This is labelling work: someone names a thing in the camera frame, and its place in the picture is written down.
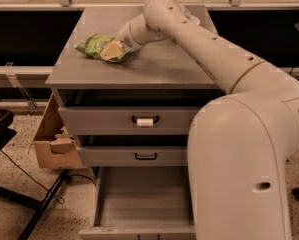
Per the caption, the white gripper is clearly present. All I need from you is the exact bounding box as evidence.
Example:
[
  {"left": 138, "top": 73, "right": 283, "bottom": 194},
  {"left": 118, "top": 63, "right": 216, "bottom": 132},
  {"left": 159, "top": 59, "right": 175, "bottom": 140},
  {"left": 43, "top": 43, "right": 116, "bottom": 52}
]
[{"left": 100, "top": 27, "right": 139, "bottom": 61}]

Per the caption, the green jalapeno chip bag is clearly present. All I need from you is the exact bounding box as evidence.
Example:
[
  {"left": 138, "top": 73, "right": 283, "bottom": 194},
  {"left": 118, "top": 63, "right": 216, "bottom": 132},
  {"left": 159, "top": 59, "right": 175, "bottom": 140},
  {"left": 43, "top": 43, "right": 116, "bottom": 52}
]
[{"left": 75, "top": 34, "right": 131, "bottom": 63}]

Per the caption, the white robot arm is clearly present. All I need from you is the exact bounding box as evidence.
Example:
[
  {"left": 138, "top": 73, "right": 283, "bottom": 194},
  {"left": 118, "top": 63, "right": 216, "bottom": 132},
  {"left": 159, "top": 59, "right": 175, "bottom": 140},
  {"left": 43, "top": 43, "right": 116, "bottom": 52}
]
[{"left": 101, "top": 0, "right": 299, "bottom": 240}]

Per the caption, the grey drawer cabinet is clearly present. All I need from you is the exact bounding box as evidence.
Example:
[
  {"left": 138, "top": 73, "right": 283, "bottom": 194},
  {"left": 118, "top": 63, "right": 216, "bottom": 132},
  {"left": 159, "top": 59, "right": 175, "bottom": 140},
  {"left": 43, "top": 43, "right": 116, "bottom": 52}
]
[{"left": 45, "top": 5, "right": 227, "bottom": 172}]

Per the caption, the top grey drawer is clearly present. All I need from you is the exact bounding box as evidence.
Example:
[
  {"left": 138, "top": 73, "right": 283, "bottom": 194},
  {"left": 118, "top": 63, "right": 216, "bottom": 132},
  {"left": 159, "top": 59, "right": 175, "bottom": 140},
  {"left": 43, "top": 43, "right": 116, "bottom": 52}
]
[{"left": 59, "top": 107, "right": 198, "bottom": 135}]

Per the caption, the grey drawer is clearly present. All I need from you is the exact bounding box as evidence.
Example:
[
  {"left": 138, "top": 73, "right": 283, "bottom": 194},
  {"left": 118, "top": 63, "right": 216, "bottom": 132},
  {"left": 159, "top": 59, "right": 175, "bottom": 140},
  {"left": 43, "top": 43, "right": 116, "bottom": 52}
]
[
  {"left": 77, "top": 146, "right": 187, "bottom": 167},
  {"left": 79, "top": 166, "right": 196, "bottom": 240},
  {"left": 59, "top": 107, "right": 198, "bottom": 135}
]

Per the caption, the middle grey drawer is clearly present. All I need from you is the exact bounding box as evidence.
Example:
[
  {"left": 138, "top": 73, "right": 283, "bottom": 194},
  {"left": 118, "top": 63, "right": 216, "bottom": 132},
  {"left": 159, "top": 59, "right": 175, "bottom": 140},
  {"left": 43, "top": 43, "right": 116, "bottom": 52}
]
[{"left": 77, "top": 146, "right": 187, "bottom": 167}]

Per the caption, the bottom grey drawer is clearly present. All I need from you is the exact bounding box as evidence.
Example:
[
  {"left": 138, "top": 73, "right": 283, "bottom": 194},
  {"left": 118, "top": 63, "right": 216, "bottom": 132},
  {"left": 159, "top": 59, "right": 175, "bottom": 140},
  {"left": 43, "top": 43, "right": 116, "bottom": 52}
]
[{"left": 79, "top": 166, "right": 196, "bottom": 240}]

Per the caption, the cardboard box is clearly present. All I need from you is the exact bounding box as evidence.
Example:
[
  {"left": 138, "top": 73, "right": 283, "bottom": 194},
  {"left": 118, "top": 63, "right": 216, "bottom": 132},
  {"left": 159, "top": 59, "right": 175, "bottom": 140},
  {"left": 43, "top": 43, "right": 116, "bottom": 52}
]
[{"left": 34, "top": 96, "right": 83, "bottom": 169}]

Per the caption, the black stand base left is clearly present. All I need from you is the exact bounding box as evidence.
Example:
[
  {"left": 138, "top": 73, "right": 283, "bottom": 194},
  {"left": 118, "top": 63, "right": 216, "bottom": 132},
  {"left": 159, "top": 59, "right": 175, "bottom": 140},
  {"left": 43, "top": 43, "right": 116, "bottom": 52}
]
[{"left": 0, "top": 169, "right": 69, "bottom": 240}]

